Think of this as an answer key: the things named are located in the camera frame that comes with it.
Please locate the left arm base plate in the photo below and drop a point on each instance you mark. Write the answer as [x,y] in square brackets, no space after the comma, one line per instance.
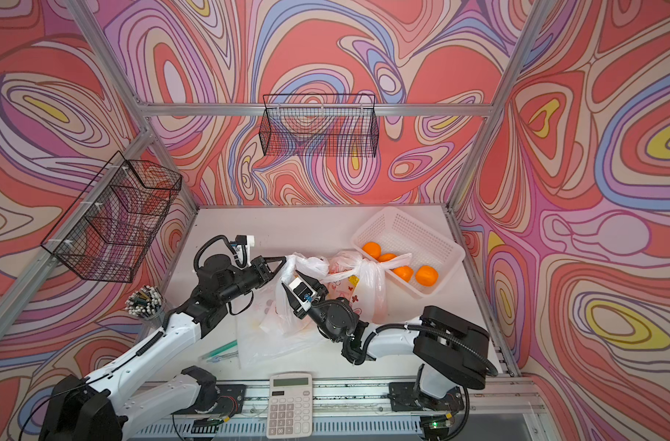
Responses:
[223,399]

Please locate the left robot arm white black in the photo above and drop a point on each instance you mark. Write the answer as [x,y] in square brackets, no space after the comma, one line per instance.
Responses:
[107,405]

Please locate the orange fruit right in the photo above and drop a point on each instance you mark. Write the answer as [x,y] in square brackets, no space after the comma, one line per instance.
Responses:
[372,249]

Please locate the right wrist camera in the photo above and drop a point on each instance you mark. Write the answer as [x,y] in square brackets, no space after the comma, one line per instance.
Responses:
[299,307]

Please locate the green pen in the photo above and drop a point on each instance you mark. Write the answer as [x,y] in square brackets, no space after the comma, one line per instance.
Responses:
[225,352]

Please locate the printed white plastic bag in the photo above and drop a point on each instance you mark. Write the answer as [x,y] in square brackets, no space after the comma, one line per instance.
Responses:
[362,282]

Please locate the cup of pens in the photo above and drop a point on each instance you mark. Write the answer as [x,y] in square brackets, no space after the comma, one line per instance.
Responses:
[145,303]

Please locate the white desk calculator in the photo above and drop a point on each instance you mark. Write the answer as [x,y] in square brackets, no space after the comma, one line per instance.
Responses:
[290,406]

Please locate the black wire basket left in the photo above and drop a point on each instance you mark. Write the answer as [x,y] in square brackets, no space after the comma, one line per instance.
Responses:
[118,225]

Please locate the clear plastic bag bottom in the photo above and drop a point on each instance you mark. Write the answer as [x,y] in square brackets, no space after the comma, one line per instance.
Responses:
[264,334]

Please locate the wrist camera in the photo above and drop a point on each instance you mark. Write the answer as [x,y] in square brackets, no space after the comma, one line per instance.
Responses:
[299,307]
[242,246]

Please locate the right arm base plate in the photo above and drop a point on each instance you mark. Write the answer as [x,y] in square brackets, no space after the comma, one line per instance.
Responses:
[404,396]

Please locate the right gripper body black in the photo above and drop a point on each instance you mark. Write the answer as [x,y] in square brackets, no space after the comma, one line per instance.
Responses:
[319,314]

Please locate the orange fruit bottom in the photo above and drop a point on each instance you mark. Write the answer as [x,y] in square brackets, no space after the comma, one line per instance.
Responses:
[427,276]

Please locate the black wire basket back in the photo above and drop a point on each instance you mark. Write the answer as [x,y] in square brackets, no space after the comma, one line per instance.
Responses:
[319,124]

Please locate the white plastic fruit basket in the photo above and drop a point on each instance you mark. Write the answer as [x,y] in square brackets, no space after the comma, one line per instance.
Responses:
[399,233]

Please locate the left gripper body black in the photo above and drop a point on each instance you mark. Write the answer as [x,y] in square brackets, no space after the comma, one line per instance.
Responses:
[244,282]

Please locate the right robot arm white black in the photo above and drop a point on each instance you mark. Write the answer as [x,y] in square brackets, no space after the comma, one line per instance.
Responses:
[452,350]

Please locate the orange fruit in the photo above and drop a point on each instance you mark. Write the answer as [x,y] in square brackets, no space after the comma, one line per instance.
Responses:
[372,249]
[427,276]

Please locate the black wire basket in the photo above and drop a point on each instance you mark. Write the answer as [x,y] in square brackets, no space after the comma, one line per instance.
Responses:
[319,124]
[118,225]

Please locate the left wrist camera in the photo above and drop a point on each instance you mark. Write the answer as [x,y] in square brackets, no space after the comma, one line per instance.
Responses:
[242,246]

